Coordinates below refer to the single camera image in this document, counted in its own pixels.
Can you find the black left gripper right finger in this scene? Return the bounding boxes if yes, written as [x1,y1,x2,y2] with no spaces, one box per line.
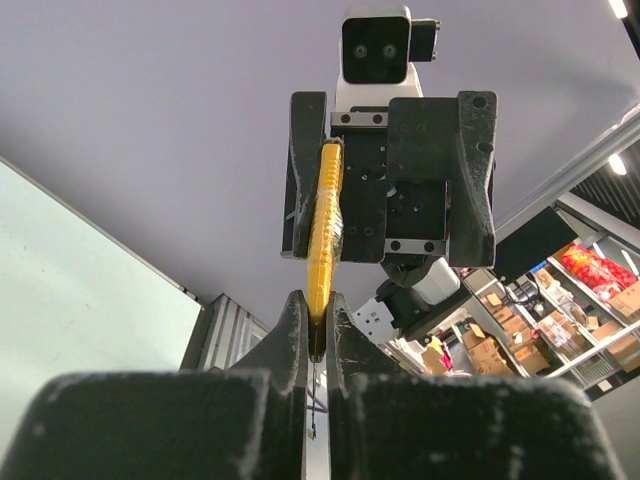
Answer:
[327,293,624,480]

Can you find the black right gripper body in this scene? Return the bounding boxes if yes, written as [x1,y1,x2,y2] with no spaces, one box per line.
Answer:
[331,107,455,265]

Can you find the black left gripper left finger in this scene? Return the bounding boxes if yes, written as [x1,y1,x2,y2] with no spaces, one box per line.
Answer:
[1,291,308,479]

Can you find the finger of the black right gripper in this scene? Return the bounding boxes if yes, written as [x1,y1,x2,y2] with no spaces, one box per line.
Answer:
[281,91,327,259]
[385,91,497,267]

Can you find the yellow utility knife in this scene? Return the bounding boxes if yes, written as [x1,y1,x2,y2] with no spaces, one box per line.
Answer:
[306,138,344,363]

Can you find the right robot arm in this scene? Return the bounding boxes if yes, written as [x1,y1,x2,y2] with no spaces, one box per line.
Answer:
[281,91,497,336]

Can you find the storage shelf with boxes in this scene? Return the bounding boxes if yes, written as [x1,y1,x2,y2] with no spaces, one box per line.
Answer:
[379,199,640,396]

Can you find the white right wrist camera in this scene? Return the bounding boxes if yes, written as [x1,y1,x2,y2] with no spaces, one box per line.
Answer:
[335,5,441,112]

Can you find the right aluminium frame post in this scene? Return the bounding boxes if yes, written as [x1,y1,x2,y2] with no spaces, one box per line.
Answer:
[495,104,639,242]

